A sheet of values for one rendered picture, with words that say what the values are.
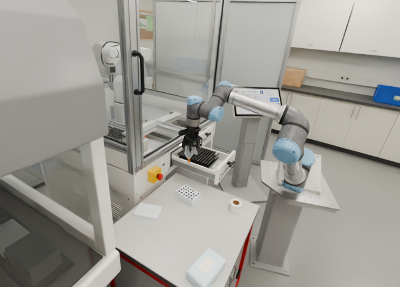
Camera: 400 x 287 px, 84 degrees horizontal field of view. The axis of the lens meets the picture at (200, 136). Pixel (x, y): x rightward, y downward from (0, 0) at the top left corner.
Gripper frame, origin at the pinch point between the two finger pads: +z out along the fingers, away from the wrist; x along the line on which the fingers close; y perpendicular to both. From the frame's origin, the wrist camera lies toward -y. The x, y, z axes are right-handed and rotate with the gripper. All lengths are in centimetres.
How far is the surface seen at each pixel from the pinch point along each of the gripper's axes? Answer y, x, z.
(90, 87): 38, -53, -52
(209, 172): 7.1, 11.0, 10.9
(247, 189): -40, 110, 96
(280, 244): 38, 63, 73
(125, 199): -9.4, -35.2, 25.4
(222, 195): 17.7, 14.9, 22.4
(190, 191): 9.0, -2.7, 18.6
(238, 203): 29.6, 15.9, 19.3
